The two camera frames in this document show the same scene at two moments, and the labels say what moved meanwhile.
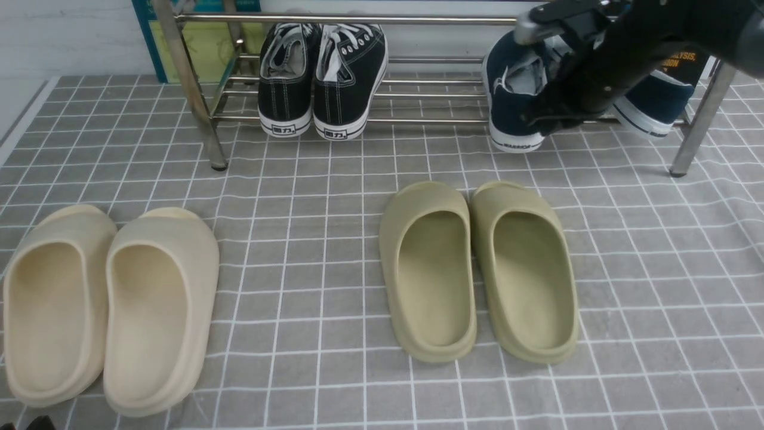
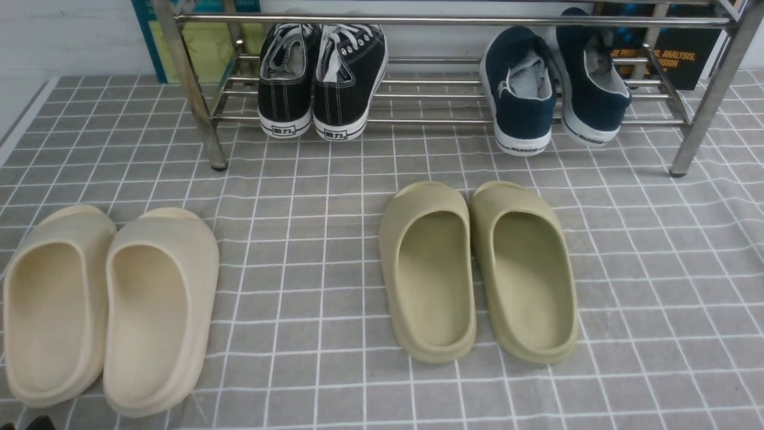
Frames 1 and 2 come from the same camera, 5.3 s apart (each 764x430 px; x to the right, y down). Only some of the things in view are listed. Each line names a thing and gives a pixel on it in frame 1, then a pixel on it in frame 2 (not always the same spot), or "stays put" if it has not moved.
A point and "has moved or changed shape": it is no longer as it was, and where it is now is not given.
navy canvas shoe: (654, 104) has moved or changed shape
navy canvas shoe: (513, 75) stays put
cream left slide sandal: (55, 307) stays put
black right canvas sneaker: (350, 64) stays put
